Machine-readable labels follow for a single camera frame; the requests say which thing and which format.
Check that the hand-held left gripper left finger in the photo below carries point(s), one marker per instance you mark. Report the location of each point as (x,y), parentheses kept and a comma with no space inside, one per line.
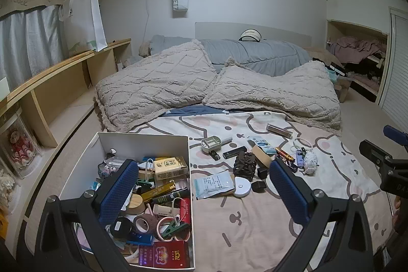
(118,192)

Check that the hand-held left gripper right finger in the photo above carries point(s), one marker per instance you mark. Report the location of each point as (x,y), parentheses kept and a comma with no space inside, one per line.
(290,195)

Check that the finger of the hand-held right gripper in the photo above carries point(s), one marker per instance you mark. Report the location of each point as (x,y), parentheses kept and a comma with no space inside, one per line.
(376,152)
(397,135)

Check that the orange yellow lighter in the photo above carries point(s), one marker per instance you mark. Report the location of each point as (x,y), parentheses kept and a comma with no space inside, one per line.
(285,154)

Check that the white storage box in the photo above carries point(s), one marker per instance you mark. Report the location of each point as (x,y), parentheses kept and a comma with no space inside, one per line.
(140,144)

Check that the round wooden lid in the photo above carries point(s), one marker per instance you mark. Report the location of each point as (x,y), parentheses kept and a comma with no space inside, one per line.
(140,204)

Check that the black ribbed block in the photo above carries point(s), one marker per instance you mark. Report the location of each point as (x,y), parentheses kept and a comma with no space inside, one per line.
(258,186)

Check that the black round jar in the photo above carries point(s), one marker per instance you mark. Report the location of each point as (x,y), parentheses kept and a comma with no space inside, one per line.
(120,227)

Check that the small black box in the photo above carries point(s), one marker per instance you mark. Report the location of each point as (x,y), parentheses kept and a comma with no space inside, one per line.
(263,172)

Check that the brown tape roll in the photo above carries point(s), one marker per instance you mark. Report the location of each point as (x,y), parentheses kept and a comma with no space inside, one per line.
(147,222)

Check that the bear printed blanket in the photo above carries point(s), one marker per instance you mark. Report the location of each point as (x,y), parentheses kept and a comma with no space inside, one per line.
(255,227)

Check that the white round tape measure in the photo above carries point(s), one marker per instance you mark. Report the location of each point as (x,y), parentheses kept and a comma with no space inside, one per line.
(243,186)

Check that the black tube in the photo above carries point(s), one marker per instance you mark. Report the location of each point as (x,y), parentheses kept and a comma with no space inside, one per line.
(172,195)

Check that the pink tape roll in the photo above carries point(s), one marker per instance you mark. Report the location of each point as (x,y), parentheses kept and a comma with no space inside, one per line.
(161,229)

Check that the yellow card box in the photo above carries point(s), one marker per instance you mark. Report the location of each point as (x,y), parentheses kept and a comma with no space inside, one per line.
(170,167)

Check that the blue white packet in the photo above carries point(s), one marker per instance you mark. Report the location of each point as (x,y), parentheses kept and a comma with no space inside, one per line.
(261,143)

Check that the brown clear tube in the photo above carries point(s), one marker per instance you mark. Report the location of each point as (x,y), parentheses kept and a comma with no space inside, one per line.
(279,130)

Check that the white louvre door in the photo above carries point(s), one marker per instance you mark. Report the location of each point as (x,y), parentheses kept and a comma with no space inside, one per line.
(398,68)

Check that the green plastic clip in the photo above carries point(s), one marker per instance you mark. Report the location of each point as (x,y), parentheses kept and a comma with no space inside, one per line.
(174,229)

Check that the black rectangular bar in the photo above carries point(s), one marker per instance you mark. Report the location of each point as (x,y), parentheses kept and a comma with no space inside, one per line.
(235,152)

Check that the cardboard box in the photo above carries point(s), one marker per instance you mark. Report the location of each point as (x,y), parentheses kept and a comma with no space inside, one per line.
(342,90)

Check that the face mask packet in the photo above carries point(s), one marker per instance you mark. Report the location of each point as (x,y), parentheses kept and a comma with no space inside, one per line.
(212,184)

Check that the red flat box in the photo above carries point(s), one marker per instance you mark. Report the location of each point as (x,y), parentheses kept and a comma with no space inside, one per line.
(172,254)

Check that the small black lighter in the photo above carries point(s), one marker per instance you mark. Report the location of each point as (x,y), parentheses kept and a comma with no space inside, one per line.
(215,155)

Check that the white digital device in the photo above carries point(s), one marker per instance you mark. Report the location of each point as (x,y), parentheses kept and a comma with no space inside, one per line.
(211,144)

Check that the pile of clothes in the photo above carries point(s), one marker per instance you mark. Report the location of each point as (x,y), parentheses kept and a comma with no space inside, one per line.
(360,47)

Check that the blue bedsheet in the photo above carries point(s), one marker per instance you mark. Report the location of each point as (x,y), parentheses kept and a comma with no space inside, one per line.
(188,111)

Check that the doll in clear case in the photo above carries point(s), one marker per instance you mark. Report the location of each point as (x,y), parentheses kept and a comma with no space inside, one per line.
(19,144)

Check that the wooden shelf unit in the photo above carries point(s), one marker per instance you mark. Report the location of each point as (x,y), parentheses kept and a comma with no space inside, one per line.
(57,74)

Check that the grey pillow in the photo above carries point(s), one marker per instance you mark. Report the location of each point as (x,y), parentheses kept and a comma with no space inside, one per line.
(255,55)

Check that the beige plush toy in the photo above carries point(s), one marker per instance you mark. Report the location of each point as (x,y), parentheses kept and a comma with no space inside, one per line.
(145,49)

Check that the white cap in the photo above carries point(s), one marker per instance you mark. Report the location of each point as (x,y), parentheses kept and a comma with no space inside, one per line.
(250,35)

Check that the white tote bag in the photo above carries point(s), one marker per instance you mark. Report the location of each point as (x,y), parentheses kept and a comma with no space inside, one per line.
(84,20)

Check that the grey curtain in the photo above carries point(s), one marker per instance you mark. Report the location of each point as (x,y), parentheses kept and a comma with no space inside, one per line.
(28,39)

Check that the grey headboard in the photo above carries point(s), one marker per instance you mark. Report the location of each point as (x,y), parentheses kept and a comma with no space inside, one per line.
(223,31)

